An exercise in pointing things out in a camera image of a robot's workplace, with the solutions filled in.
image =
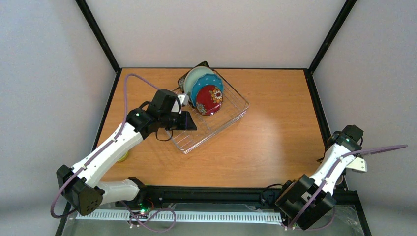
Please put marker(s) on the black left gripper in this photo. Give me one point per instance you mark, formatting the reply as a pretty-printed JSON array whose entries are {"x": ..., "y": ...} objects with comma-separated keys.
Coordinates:
[{"x": 177, "y": 120}]

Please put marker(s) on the dark red plate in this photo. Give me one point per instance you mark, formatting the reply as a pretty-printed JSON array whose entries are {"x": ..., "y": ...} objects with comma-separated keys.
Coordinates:
[{"x": 209, "y": 100}]

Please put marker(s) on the light green round plate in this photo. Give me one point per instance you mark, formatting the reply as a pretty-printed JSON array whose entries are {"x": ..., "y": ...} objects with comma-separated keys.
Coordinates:
[{"x": 191, "y": 78}]

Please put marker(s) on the wire metal dish rack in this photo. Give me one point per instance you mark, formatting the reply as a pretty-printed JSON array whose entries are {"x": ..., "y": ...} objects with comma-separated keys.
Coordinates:
[{"x": 210, "y": 120}]

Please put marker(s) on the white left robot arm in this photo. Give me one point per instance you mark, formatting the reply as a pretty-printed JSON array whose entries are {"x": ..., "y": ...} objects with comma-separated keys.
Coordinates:
[{"x": 81, "y": 184}]

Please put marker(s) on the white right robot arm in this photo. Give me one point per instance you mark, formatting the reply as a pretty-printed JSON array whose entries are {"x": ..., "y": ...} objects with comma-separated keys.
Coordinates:
[{"x": 305, "y": 200}]

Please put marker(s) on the green yellow small bowl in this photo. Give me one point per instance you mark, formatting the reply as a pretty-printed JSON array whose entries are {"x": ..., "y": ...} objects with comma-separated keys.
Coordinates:
[{"x": 123, "y": 157}]

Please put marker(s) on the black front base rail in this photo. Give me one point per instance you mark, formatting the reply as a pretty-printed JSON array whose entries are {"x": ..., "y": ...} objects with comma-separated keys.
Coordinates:
[{"x": 345, "y": 219}]

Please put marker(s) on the black frame post left rear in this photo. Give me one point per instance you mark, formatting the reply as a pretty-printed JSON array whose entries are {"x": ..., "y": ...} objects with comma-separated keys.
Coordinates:
[{"x": 91, "y": 21}]

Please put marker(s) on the black frame post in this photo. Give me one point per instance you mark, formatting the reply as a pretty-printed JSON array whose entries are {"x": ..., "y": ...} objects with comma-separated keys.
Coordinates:
[
  {"x": 332, "y": 33},
  {"x": 91, "y": 21}
]

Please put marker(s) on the white slotted cable duct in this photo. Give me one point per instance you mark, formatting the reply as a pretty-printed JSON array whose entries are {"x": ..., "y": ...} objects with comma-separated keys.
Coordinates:
[{"x": 187, "y": 216}]

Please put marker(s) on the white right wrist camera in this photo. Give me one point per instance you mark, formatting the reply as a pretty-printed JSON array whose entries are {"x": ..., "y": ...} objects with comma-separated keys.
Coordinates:
[{"x": 358, "y": 165}]

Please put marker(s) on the black frame post right rear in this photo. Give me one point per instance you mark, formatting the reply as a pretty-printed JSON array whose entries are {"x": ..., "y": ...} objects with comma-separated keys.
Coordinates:
[{"x": 332, "y": 33}]

